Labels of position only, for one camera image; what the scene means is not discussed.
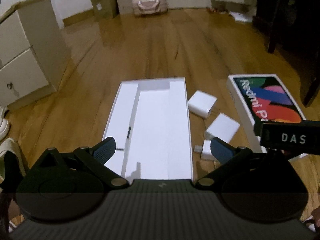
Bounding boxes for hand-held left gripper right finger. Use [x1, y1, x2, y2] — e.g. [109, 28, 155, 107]
[195, 137, 298, 190]

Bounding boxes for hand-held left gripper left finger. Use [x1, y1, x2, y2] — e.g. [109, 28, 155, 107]
[30, 137, 130, 188]

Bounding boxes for small white plug charger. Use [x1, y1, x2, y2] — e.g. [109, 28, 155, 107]
[194, 139, 218, 161]

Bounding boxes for colourful printed tablet box lid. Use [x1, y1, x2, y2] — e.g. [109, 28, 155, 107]
[226, 73, 308, 161]

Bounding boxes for white box tray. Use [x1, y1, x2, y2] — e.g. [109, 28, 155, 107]
[102, 77, 194, 181]

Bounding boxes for white square power adapter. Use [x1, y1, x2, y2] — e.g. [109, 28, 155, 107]
[187, 90, 218, 119]
[204, 113, 241, 143]

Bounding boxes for beige cloth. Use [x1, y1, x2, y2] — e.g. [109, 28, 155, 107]
[0, 138, 27, 183]

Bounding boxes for white shoe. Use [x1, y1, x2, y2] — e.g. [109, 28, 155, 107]
[0, 106, 11, 141]

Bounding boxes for dark wooden furniture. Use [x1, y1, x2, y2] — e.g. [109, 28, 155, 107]
[252, 0, 320, 108]

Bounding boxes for white papers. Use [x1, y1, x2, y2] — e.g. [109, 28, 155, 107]
[229, 11, 253, 23]

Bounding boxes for beige drawer cabinet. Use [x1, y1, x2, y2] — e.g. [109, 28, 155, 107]
[0, 0, 72, 111]

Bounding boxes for brown paper bag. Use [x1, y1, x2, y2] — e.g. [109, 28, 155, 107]
[90, 0, 119, 19]

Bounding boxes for pink handbag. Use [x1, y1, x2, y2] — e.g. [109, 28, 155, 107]
[132, 0, 169, 18]

